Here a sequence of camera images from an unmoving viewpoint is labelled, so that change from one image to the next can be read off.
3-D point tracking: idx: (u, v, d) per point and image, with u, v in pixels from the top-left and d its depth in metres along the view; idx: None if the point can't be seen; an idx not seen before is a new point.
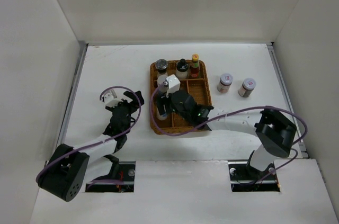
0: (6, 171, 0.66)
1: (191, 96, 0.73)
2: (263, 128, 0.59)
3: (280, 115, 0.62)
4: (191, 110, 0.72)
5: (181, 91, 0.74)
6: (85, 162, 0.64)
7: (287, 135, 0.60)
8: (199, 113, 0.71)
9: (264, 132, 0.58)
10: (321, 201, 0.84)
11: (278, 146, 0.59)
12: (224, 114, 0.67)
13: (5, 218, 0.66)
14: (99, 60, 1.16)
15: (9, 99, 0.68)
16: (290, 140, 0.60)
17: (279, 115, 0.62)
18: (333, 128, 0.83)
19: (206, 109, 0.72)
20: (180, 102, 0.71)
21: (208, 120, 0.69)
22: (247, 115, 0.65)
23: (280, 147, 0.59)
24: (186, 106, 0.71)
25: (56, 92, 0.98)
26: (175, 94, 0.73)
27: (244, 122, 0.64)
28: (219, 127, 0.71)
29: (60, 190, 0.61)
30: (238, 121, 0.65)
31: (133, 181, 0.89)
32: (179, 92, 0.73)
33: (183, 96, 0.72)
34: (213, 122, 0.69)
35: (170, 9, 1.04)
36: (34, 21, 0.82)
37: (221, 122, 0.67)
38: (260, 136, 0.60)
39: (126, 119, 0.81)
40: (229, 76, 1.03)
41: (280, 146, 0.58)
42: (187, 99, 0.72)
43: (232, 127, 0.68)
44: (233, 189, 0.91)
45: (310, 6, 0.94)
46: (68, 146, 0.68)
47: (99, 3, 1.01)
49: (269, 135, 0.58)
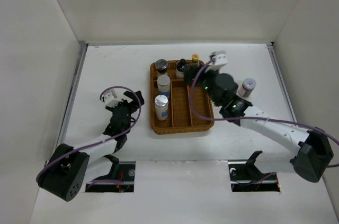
0: (6, 171, 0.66)
1: (238, 86, 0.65)
2: (308, 149, 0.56)
3: (324, 142, 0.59)
4: (229, 99, 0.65)
5: (226, 77, 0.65)
6: (85, 162, 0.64)
7: (324, 164, 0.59)
8: (234, 106, 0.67)
9: (307, 153, 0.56)
10: (321, 201, 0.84)
11: (313, 172, 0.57)
12: (266, 117, 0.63)
13: (5, 218, 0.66)
14: (99, 60, 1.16)
15: (9, 99, 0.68)
16: (324, 167, 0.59)
17: (324, 142, 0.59)
18: (333, 127, 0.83)
19: (242, 103, 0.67)
20: (225, 90, 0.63)
21: (246, 117, 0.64)
22: (291, 128, 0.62)
23: (315, 173, 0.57)
24: (229, 95, 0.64)
25: (56, 92, 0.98)
26: (221, 79, 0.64)
27: (286, 134, 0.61)
28: (249, 126, 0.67)
29: (60, 190, 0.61)
30: (279, 131, 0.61)
31: (133, 181, 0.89)
32: (225, 77, 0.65)
33: (230, 82, 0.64)
34: (248, 121, 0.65)
35: (170, 9, 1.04)
36: (34, 21, 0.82)
37: (259, 124, 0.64)
38: (300, 155, 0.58)
39: (127, 119, 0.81)
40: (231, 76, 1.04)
41: (315, 172, 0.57)
42: (232, 87, 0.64)
43: (267, 132, 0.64)
44: (233, 189, 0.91)
45: (310, 6, 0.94)
46: (67, 146, 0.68)
47: (99, 3, 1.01)
49: (311, 158, 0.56)
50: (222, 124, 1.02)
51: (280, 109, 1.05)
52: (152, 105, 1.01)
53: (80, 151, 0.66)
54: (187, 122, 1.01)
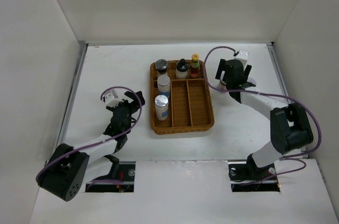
0: (6, 171, 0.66)
1: (242, 66, 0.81)
2: (278, 111, 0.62)
3: (304, 118, 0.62)
4: (235, 77, 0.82)
5: (235, 60, 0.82)
6: (85, 162, 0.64)
7: (297, 136, 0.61)
8: (240, 84, 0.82)
9: (277, 114, 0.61)
10: (321, 201, 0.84)
11: (281, 135, 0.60)
12: (258, 92, 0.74)
13: (5, 218, 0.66)
14: (99, 60, 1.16)
15: (9, 99, 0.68)
16: (298, 141, 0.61)
17: (304, 118, 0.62)
18: (333, 127, 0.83)
19: (248, 84, 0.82)
20: (231, 66, 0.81)
21: (243, 90, 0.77)
22: (275, 100, 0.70)
23: (283, 137, 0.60)
24: (233, 71, 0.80)
25: (56, 92, 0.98)
26: (231, 60, 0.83)
27: (268, 102, 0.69)
28: (248, 101, 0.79)
29: (59, 189, 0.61)
30: (264, 101, 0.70)
31: (133, 180, 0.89)
32: (233, 60, 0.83)
33: (235, 63, 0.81)
34: (245, 94, 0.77)
35: (170, 9, 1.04)
36: (34, 21, 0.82)
37: (252, 96, 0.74)
38: (271, 118, 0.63)
39: (127, 119, 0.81)
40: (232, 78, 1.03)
41: (283, 135, 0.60)
42: (237, 66, 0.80)
43: (257, 105, 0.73)
44: (233, 188, 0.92)
45: (310, 6, 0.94)
46: (68, 146, 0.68)
47: (99, 3, 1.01)
49: (279, 119, 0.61)
50: (222, 124, 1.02)
51: None
52: (152, 105, 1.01)
53: (80, 151, 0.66)
54: (187, 122, 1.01)
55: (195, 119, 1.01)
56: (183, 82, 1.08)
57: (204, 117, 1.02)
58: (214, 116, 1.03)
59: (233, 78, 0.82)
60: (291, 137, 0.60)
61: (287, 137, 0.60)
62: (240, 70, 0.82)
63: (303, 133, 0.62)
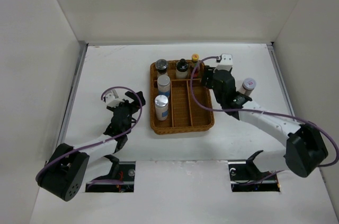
0: (6, 171, 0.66)
1: (234, 80, 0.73)
2: (295, 140, 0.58)
3: (318, 136, 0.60)
4: (228, 92, 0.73)
5: (225, 72, 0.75)
6: (85, 162, 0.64)
7: (316, 158, 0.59)
8: (235, 99, 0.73)
9: (295, 144, 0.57)
10: (321, 201, 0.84)
11: (302, 164, 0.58)
12: (261, 110, 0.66)
13: (5, 218, 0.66)
14: (99, 60, 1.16)
15: (9, 99, 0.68)
16: (317, 162, 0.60)
17: (318, 137, 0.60)
18: (333, 128, 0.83)
19: (243, 98, 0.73)
20: (221, 82, 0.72)
21: (242, 109, 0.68)
22: (283, 121, 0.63)
23: (304, 166, 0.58)
24: (225, 87, 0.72)
25: (56, 92, 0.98)
26: (219, 74, 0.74)
27: (278, 126, 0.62)
28: (248, 119, 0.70)
29: (59, 189, 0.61)
30: (273, 124, 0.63)
31: (133, 180, 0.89)
32: (222, 73, 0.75)
33: (225, 77, 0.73)
34: (244, 113, 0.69)
35: (170, 9, 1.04)
36: (33, 21, 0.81)
37: (255, 116, 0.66)
38: (288, 147, 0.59)
39: (127, 119, 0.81)
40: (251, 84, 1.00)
41: (305, 164, 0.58)
42: (228, 80, 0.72)
43: (263, 126, 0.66)
44: (233, 189, 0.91)
45: (310, 6, 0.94)
46: (68, 146, 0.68)
47: (99, 2, 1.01)
49: (299, 150, 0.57)
50: (222, 124, 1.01)
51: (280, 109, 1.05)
52: (152, 105, 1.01)
53: (80, 152, 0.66)
54: (187, 122, 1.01)
55: (195, 119, 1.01)
56: (183, 82, 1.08)
57: (204, 117, 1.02)
58: (214, 116, 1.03)
59: (226, 94, 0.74)
60: (311, 162, 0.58)
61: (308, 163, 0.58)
62: (232, 83, 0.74)
63: (319, 152, 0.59)
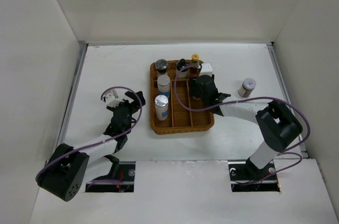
0: (6, 172, 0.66)
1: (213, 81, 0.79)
2: (262, 114, 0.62)
3: (287, 110, 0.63)
4: (210, 92, 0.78)
5: (205, 75, 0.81)
6: (85, 163, 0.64)
7: (290, 131, 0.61)
8: (217, 98, 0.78)
9: (262, 117, 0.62)
10: (321, 202, 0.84)
11: (274, 135, 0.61)
12: (237, 100, 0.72)
13: (5, 218, 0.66)
14: (99, 60, 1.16)
15: (9, 100, 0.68)
16: (292, 136, 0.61)
17: (287, 110, 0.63)
18: (333, 128, 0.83)
19: (224, 96, 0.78)
20: (202, 84, 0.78)
21: (221, 103, 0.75)
22: (254, 104, 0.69)
23: (276, 135, 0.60)
24: (206, 88, 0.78)
25: (56, 92, 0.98)
26: (199, 77, 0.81)
27: (250, 108, 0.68)
28: (230, 113, 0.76)
29: (59, 189, 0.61)
30: (244, 107, 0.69)
31: (133, 180, 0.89)
32: (202, 76, 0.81)
33: (205, 79, 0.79)
34: (225, 107, 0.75)
35: (170, 9, 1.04)
36: (33, 22, 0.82)
37: (231, 106, 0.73)
38: (260, 123, 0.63)
39: (127, 119, 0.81)
40: (252, 83, 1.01)
41: (276, 136, 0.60)
42: (208, 82, 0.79)
43: (241, 114, 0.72)
44: (233, 189, 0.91)
45: (310, 6, 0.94)
46: (68, 146, 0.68)
47: (99, 2, 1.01)
49: (265, 121, 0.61)
50: (222, 124, 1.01)
51: None
52: (152, 105, 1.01)
53: (80, 152, 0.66)
54: (187, 122, 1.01)
55: (195, 119, 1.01)
56: (183, 82, 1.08)
57: (204, 117, 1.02)
58: (214, 116, 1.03)
59: (207, 95, 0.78)
60: (283, 133, 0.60)
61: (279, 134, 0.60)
62: (213, 84, 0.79)
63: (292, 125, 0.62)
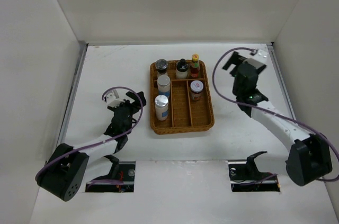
0: (6, 171, 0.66)
1: (257, 78, 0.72)
2: (301, 148, 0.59)
3: (324, 150, 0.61)
4: (247, 88, 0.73)
5: (251, 68, 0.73)
6: (84, 163, 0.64)
7: (318, 170, 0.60)
8: (251, 97, 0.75)
9: (299, 150, 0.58)
10: (321, 201, 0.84)
11: (302, 170, 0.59)
12: (274, 112, 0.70)
13: (5, 218, 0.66)
14: (99, 60, 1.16)
15: (9, 100, 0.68)
16: (318, 175, 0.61)
17: (325, 151, 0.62)
18: (333, 127, 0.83)
19: (259, 97, 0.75)
20: (244, 77, 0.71)
21: (256, 107, 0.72)
22: (294, 127, 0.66)
23: (304, 173, 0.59)
24: (248, 82, 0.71)
25: (56, 92, 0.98)
26: (245, 68, 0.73)
27: (287, 130, 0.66)
28: (259, 118, 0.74)
29: (58, 189, 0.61)
30: (283, 127, 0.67)
31: (133, 180, 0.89)
32: (247, 68, 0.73)
33: (250, 72, 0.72)
34: (257, 112, 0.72)
35: (170, 9, 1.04)
36: (33, 22, 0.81)
37: (266, 115, 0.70)
38: (292, 153, 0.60)
39: (128, 120, 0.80)
40: None
41: (304, 172, 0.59)
42: (252, 77, 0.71)
43: (272, 126, 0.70)
44: (233, 189, 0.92)
45: (310, 6, 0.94)
46: (68, 146, 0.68)
47: (99, 2, 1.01)
49: (302, 157, 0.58)
50: (222, 124, 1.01)
51: (280, 109, 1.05)
52: (152, 105, 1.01)
53: (80, 152, 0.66)
54: (187, 122, 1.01)
55: (195, 119, 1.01)
56: (183, 82, 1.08)
57: (204, 117, 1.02)
58: (214, 116, 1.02)
59: (244, 89, 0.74)
60: (312, 172, 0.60)
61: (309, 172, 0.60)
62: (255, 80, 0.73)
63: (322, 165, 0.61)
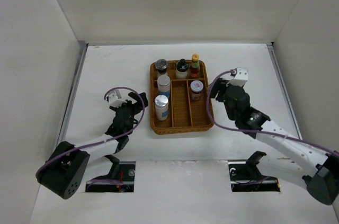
0: (6, 171, 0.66)
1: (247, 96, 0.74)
2: (323, 172, 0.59)
3: None
4: (243, 109, 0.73)
5: (240, 89, 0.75)
6: (85, 161, 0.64)
7: None
8: (251, 117, 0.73)
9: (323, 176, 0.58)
10: (321, 202, 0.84)
11: (327, 193, 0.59)
12: (284, 135, 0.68)
13: (5, 218, 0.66)
14: (99, 60, 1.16)
15: (9, 100, 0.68)
16: None
17: None
18: (333, 128, 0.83)
19: (259, 115, 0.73)
20: (235, 99, 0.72)
21: (262, 132, 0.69)
22: (310, 150, 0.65)
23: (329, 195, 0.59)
24: (240, 104, 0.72)
25: (56, 92, 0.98)
26: (233, 90, 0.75)
27: (304, 155, 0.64)
28: (267, 141, 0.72)
29: (58, 187, 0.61)
30: (298, 152, 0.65)
31: (133, 180, 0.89)
32: (234, 89, 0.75)
33: (239, 93, 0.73)
34: (265, 135, 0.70)
35: (170, 8, 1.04)
36: (33, 23, 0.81)
37: (275, 140, 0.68)
38: (316, 178, 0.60)
39: (129, 121, 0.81)
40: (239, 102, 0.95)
41: (330, 194, 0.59)
42: (242, 98, 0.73)
43: (284, 150, 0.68)
44: (233, 189, 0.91)
45: (310, 6, 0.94)
46: (69, 144, 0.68)
47: (99, 2, 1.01)
49: (328, 181, 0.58)
50: (222, 124, 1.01)
51: (280, 109, 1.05)
52: (152, 105, 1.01)
53: (81, 150, 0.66)
54: (187, 122, 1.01)
55: (195, 119, 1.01)
56: (183, 82, 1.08)
57: (204, 117, 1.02)
58: (214, 116, 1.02)
59: (241, 112, 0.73)
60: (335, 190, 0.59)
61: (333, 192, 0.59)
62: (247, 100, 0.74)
63: None
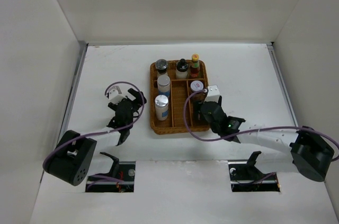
0: (6, 171, 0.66)
1: (220, 108, 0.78)
2: (299, 149, 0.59)
3: (318, 138, 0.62)
4: (220, 121, 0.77)
5: (211, 103, 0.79)
6: (92, 148, 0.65)
7: (324, 160, 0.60)
8: (230, 125, 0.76)
9: (299, 152, 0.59)
10: (321, 202, 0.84)
11: (312, 168, 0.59)
12: (258, 128, 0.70)
13: (5, 218, 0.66)
14: (99, 60, 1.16)
15: (8, 100, 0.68)
16: (328, 163, 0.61)
17: (317, 136, 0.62)
18: (332, 127, 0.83)
19: (237, 121, 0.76)
20: (209, 113, 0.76)
21: (240, 132, 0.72)
22: (281, 133, 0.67)
23: (315, 169, 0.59)
24: (214, 117, 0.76)
25: (56, 91, 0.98)
26: (204, 105, 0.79)
27: (278, 139, 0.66)
28: (248, 140, 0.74)
29: (68, 173, 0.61)
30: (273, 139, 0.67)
31: (133, 180, 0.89)
32: (208, 103, 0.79)
33: (212, 107, 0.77)
34: (243, 134, 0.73)
35: (170, 9, 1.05)
36: (33, 23, 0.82)
37: (252, 135, 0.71)
38: (295, 157, 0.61)
39: (130, 113, 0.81)
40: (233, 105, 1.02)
41: (315, 169, 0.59)
42: (215, 110, 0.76)
43: (263, 142, 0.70)
44: (233, 189, 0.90)
45: (310, 6, 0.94)
46: (74, 132, 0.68)
47: (99, 3, 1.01)
49: (304, 156, 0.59)
50: None
51: (280, 109, 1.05)
52: (152, 105, 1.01)
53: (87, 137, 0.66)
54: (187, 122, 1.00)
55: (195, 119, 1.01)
56: (183, 82, 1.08)
57: None
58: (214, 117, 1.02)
59: (219, 124, 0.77)
60: (319, 164, 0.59)
61: (318, 166, 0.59)
62: (221, 112, 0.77)
63: (326, 152, 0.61)
